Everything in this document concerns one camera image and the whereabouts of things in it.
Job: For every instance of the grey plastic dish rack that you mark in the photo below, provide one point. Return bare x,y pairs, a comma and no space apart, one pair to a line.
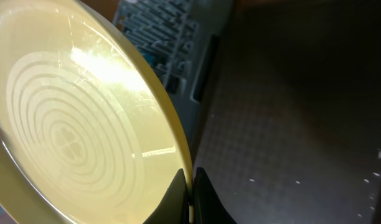
179,40

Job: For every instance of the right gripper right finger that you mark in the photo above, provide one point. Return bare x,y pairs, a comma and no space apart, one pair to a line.
208,208

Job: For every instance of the dark brown serving tray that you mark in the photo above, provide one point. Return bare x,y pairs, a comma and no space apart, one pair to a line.
293,129

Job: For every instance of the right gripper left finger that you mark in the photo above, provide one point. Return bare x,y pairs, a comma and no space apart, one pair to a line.
174,206

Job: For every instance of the yellow plate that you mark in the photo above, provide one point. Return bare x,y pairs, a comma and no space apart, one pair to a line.
88,133

